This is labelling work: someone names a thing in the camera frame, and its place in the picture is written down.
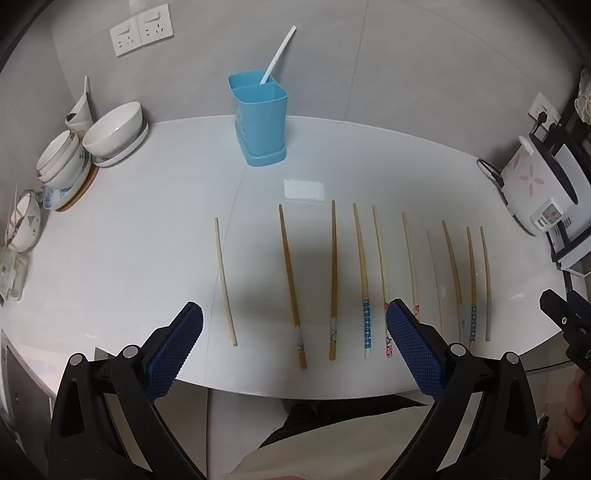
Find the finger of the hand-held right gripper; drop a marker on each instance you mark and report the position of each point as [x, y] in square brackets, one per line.
[561, 314]
[582, 307]

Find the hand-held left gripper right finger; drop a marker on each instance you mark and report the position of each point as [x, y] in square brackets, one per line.
[413, 346]

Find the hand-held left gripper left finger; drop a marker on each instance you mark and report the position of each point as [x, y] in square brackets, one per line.
[178, 346]

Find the blue dotted end chopstick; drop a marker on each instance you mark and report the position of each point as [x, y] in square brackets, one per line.
[367, 323]
[473, 323]

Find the pale plain wooden chopstick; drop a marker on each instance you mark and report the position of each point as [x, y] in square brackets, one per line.
[435, 277]

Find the grey end chopstick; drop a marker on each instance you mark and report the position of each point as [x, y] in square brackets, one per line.
[455, 267]
[487, 300]

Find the red patterned end chopstick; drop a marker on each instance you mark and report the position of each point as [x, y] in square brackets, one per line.
[380, 267]
[409, 258]

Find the yellow chopstick white patterned band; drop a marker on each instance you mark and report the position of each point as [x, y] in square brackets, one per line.
[291, 281]

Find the blue plastic utensil holder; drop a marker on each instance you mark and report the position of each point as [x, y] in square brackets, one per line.
[261, 124]

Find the person's right hand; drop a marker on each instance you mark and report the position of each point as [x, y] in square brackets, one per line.
[579, 429]

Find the white rice cooker pink flowers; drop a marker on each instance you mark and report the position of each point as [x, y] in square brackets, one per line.
[535, 189]

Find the person's white garment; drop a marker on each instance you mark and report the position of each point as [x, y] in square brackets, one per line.
[323, 452]

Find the clear glass item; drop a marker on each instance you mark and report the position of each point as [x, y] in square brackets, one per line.
[14, 272]

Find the white cup triangle print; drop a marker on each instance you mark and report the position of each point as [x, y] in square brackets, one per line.
[25, 226]

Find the gold rimmed white bowl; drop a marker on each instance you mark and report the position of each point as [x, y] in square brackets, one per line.
[57, 152]
[74, 173]

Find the white ribbed plate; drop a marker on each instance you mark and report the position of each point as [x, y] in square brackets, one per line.
[134, 147]

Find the beige bundle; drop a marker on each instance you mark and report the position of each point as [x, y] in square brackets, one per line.
[584, 97]

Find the large white bowl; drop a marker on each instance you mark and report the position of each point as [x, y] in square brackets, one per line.
[115, 131]

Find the white slanted cup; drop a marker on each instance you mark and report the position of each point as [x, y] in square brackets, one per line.
[79, 115]

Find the white plastic stick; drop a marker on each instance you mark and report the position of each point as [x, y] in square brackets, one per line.
[277, 53]

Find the white wall socket with plug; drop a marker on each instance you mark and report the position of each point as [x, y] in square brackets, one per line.
[540, 104]

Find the white wall socket with switch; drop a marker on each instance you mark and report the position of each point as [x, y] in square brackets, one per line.
[156, 25]
[125, 39]

